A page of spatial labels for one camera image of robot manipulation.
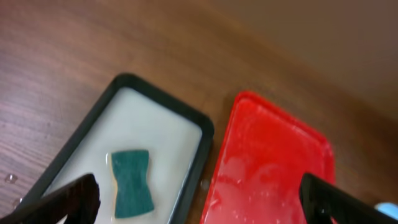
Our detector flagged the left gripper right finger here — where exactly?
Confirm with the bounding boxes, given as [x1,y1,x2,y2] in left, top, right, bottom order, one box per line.
[299,173,397,224]

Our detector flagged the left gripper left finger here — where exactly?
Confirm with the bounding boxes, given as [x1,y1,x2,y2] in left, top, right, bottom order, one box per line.
[1,174,100,224]

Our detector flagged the green scrubbing sponge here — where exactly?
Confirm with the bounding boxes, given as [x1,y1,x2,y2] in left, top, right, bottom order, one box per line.
[111,149,155,219]

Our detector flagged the light blue plate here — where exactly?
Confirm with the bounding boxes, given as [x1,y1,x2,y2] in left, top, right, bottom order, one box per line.
[374,202,398,220]

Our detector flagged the red plastic tray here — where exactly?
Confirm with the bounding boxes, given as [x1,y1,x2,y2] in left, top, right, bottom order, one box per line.
[200,91,335,224]

